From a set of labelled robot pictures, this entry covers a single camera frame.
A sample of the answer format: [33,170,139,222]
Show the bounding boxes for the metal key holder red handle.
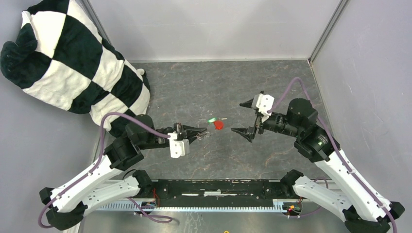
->
[196,120,224,140]

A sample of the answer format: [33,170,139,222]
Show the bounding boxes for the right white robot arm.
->
[233,94,405,233]

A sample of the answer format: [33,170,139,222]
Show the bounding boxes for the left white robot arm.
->
[38,112,207,231]

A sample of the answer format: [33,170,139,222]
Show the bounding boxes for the keys with green tag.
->
[207,117,227,124]

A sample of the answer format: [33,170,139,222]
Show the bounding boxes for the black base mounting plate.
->
[136,179,299,208]

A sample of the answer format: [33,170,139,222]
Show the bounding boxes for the checkered black white plush cloth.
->
[0,0,151,136]

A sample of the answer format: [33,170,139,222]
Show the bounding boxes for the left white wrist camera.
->
[168,133,190,159]

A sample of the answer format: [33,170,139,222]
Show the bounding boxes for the slotted grey cable duct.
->
[96,200,284,213]

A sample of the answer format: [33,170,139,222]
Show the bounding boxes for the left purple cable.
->
[38,112,173,230]

